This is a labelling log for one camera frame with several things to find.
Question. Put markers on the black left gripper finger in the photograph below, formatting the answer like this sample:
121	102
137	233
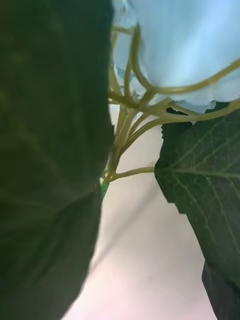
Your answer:
225	302

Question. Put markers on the pale blue flower green leaves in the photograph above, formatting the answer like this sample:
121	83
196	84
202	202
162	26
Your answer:
50	150

